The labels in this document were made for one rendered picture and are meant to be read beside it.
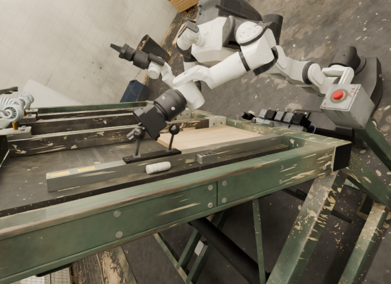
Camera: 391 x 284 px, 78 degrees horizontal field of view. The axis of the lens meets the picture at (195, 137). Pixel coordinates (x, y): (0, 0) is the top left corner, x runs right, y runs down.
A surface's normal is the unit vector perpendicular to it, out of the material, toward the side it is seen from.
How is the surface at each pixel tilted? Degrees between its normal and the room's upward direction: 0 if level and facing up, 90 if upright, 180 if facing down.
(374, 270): 0
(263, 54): 93
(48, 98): 90
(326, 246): 0
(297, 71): 90
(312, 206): 0
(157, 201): 90
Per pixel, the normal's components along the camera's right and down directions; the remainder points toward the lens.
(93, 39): 0.51, 0.19
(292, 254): -0.73, -0.40
